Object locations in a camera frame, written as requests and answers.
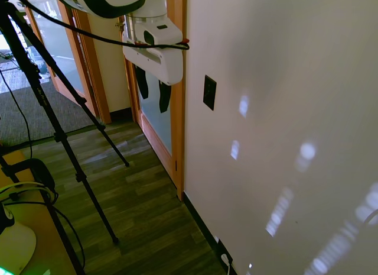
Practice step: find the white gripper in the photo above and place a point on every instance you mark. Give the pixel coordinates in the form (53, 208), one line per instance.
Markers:
(153, 54)

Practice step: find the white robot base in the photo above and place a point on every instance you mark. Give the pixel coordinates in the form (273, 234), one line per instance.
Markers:
(16, 248)

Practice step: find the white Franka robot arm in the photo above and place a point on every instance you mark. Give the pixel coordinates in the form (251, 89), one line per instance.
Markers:
(97, 0)

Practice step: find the wooden door with frosted glass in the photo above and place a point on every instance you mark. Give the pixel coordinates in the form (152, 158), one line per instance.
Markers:
(156, 121)

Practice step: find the wooden framed glass partition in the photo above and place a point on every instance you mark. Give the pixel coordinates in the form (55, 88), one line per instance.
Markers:
(56, 41)

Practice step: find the grey carpet rug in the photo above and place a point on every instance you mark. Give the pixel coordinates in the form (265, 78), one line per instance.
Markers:
(38, 112)

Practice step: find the black clamp on table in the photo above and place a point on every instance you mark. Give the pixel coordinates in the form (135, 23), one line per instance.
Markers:
(32, 171)

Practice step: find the wooden table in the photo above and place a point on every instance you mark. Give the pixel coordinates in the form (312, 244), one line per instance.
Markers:
(32, 224)

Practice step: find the white power plug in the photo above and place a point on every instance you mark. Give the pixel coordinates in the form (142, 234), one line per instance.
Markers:
(226, 259)

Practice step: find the black wall light switch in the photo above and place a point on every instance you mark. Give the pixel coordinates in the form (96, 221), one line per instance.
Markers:
(209, 92)

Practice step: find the black camera tripod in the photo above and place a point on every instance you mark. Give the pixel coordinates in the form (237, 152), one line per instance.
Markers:
(44, 103)

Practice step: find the black wall power outlet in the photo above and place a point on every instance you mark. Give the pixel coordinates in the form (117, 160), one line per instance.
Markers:
(222, 249)

